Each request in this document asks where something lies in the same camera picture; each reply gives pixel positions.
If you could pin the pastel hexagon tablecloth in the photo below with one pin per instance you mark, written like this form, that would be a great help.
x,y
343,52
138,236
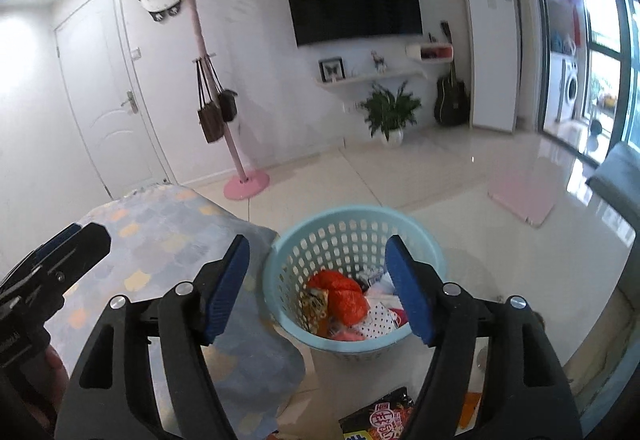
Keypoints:
x,y
162,236

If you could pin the pink coat stand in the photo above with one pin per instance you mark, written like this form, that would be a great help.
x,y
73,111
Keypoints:
x,y
244,184

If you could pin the black guitar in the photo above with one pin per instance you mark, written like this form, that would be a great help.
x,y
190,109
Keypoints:
x,y
452,106

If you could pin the black wall television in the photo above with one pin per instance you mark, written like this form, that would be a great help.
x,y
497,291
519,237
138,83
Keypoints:
x,y
317,21

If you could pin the brown hanging bag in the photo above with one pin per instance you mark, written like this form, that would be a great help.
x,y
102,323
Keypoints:
x,y
209,114

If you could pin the white black patterned packet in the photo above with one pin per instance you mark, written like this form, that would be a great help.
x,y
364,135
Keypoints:
x,y
382,320

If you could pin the light blue laundry basket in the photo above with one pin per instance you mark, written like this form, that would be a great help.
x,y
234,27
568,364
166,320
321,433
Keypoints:
x,y
347,239

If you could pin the pink snack tube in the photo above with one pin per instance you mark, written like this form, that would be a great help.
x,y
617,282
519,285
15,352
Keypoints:
x,y
346,334

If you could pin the pink floor mat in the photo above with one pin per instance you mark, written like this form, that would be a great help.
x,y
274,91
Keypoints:
x,y
529,192

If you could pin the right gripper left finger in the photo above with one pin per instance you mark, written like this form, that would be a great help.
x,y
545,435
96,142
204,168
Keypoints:
x,y
111,394

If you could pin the green potted plant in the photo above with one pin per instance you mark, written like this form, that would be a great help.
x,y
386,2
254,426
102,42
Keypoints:
x,y
388,113

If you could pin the white lower wall shelf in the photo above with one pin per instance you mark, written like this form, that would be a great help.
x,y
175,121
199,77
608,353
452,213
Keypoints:
x,y
374,77

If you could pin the left hand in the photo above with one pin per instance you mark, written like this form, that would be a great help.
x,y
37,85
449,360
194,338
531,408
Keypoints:
x,y
48,379

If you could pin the red plastic bag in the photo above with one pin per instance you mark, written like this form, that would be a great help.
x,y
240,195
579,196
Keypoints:
x,y
346,302

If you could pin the grey sofa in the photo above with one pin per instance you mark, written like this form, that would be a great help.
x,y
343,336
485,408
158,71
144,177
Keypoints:
x,y
617,181

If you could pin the white door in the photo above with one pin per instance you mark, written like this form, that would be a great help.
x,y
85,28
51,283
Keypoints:
x,y
105,98

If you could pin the white red cubby shelf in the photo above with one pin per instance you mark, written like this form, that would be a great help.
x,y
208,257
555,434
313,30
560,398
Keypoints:
x,y
430,52

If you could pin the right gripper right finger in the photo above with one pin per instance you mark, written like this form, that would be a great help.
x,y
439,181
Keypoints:
x,y
526,394

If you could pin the white tall cabinet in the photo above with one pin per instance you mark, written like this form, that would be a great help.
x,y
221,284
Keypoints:
x,y
494,56

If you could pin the orange black snack packet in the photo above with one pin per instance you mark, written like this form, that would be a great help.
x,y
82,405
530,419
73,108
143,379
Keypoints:
x,y
314,307

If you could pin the black picture frame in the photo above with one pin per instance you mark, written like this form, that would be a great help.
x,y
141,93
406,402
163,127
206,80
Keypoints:
x,y
332,70

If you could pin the black small hanging bag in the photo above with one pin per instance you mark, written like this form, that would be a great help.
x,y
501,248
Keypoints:
x,y
226,97

